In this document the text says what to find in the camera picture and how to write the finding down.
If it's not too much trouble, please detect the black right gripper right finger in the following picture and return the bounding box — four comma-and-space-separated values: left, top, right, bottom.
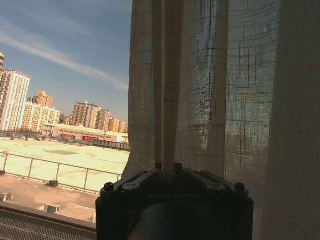
173, 162, 231, 195

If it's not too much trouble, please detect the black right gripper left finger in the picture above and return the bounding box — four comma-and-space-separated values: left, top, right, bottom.
119, 162, 163, 194

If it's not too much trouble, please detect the beige sheer woven curtain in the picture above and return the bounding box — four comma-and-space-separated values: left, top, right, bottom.
121, 0, 320, 240

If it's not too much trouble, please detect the low long-roofed building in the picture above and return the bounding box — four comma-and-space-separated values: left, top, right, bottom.
41, 123, 131, 150

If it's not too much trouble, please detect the brown high-rise building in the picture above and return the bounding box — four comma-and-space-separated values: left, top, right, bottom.
72, 101, 112, 131

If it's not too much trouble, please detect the metal rooftop railing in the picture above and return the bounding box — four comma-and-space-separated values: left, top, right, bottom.
0, 151, 123, 193

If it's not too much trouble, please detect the pale yellow apartment block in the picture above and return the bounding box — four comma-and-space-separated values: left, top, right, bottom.
22, 101, 61, 133

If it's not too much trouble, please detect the orange high-rise building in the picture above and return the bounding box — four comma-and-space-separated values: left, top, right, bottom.
26, 90, 55, 109

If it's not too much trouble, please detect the tall white apartment building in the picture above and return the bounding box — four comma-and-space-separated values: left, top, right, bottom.
0, 69, 32, 132

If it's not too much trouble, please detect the window sill frame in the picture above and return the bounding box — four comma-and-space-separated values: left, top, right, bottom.
0, 201, 98, 240

